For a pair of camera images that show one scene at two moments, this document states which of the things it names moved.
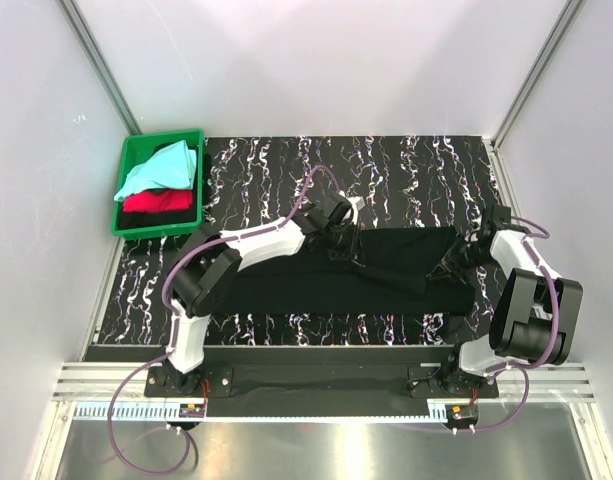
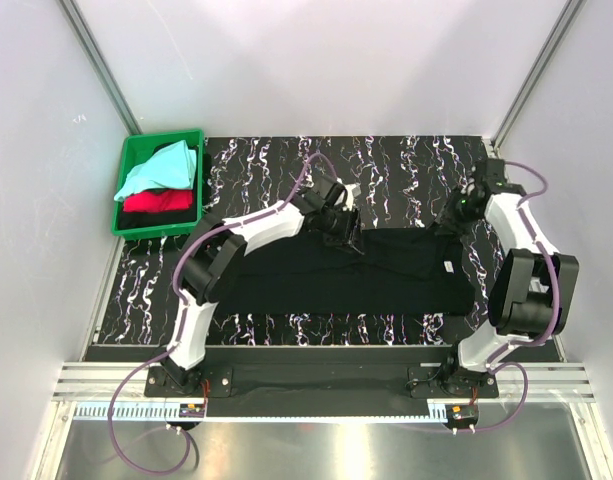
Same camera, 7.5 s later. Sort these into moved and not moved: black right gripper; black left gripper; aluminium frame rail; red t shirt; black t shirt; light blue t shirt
Moved: black left gripper; black right gripper
Not moved: red t shirt; black t shirt; aluminium frame rail; light blue t shirt
